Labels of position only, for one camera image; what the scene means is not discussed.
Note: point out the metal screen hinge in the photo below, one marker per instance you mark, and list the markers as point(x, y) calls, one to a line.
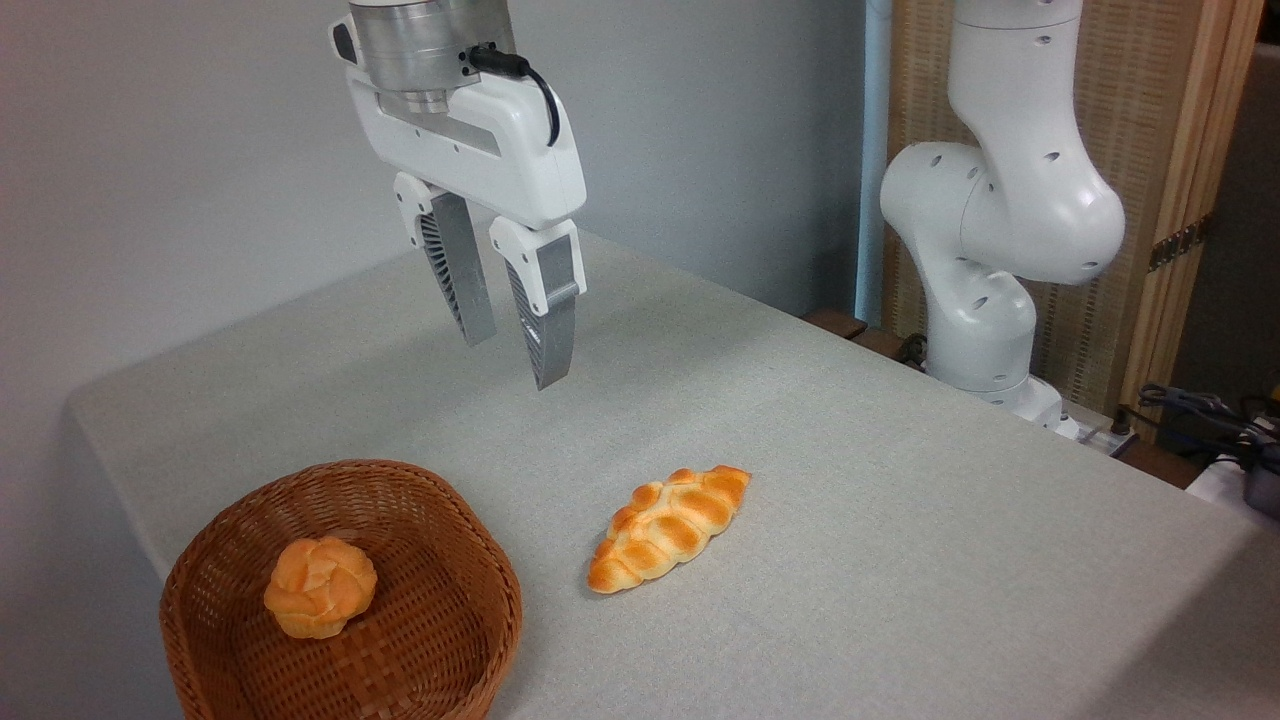
point(1178, 243)

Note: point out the round knotted bread roll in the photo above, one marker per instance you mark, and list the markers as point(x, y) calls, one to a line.
point(320, 588)

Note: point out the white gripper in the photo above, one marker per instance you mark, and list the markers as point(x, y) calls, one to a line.
point(500, 150)

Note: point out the long braided bread loaf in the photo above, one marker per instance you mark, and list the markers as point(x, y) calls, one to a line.
point(665, 530)

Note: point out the pale blue vertical pipe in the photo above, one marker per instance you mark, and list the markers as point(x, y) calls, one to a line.
point(872, 150)

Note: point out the grey tablecloth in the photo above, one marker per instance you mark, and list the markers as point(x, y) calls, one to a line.
point(850, 560)

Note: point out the brown wicker basket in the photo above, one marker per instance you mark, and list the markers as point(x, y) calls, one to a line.
point(420, 640)

